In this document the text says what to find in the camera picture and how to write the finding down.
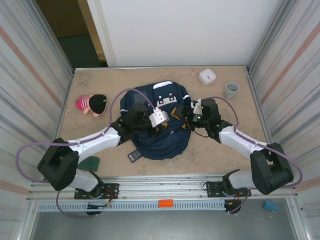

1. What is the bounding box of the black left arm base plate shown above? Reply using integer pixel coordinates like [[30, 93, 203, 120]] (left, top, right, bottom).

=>
[[74, 183, 120, 200]]

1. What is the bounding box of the aluminium mounting rail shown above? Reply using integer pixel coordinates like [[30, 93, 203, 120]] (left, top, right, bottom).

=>
[[27, 174, 300, 202]]

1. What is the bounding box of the small black case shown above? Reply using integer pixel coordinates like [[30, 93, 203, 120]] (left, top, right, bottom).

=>
[[127, 149, 143, 163]]

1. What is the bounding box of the dark green cloth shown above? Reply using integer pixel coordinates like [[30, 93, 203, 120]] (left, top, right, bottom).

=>
[[77, 156, 101, 172]]

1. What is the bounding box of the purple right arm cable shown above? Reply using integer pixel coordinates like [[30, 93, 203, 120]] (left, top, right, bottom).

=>
[[212, 96, 305, 215]]

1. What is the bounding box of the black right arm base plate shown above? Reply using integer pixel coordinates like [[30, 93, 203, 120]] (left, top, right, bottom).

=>
[[205, 181, 252, 198]]

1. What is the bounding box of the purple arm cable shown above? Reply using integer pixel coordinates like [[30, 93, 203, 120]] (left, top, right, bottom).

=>
[[15, 88, 158, 219], [212, 96, 305, 215]]

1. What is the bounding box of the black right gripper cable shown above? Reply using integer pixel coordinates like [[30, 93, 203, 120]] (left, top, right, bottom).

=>
[[189, 123, 216, 139]]

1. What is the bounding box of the navy blue backpack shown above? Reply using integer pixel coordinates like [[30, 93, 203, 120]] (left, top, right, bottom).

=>
[[119, 80, 192, 161]]

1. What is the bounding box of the aluminium enclosure post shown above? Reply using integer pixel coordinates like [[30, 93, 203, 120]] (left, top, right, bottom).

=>
[[29, 0, 76, 76], [246, 0, 295, 76]]

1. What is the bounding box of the grey cup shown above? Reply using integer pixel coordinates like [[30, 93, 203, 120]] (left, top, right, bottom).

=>
[[225, 81, 240, 100]]

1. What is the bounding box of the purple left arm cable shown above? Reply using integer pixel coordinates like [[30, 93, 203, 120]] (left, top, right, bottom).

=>
[[15, 88, 158, 219]]

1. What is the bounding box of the blue binder clip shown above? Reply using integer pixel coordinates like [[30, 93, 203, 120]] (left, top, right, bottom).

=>
[[263, 199, 280, 220]]

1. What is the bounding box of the white door frame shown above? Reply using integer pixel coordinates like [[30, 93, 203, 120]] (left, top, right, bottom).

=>
[[77, 0, 118, 68]]

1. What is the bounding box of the grey slotted cable duct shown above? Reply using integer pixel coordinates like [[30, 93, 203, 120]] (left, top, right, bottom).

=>
[[36, 201, 226, 212]]

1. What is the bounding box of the pink striped plush doll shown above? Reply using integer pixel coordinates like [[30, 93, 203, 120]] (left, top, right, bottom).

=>
[[75, 94, 109, 118]]

